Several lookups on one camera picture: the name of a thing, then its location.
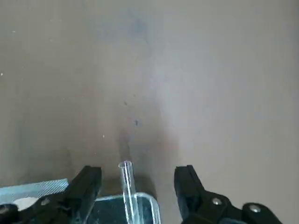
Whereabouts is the steel tray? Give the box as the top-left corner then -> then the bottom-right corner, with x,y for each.
85,191 -> 162,224

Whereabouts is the wire gauze with ceramic centre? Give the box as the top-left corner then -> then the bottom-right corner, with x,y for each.
0,178 -> 70,212

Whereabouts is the glass test tube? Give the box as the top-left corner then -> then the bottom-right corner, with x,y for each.
118,160 -> 142,224

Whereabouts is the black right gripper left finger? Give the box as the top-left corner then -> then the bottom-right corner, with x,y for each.
0,165 -> 103,224

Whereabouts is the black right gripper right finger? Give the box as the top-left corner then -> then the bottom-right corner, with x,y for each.
174,164 -> 284,224

